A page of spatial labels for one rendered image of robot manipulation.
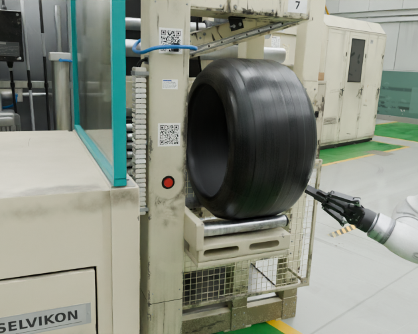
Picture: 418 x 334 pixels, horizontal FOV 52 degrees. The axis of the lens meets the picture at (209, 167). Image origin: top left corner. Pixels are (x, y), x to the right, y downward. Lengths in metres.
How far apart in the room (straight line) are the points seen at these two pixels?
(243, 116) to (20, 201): 0.83
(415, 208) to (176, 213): 0.80
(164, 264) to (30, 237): 0.93
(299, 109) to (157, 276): 0.74
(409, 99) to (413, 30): 1.85
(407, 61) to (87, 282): 12.98
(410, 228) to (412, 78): 11.84
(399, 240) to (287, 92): 0.58
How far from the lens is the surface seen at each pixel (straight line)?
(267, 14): 1.82
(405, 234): 1.49
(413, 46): 13.41
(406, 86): 13.33
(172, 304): 1.62
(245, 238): 1.51
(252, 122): 1.30
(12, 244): 0.66
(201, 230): 1.40
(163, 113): 1.38
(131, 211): 0.66
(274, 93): 1.37
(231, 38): 1.89
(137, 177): 1.41
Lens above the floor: 1.45
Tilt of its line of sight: 14 degrees down
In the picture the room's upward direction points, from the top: 2 degrees clockwise
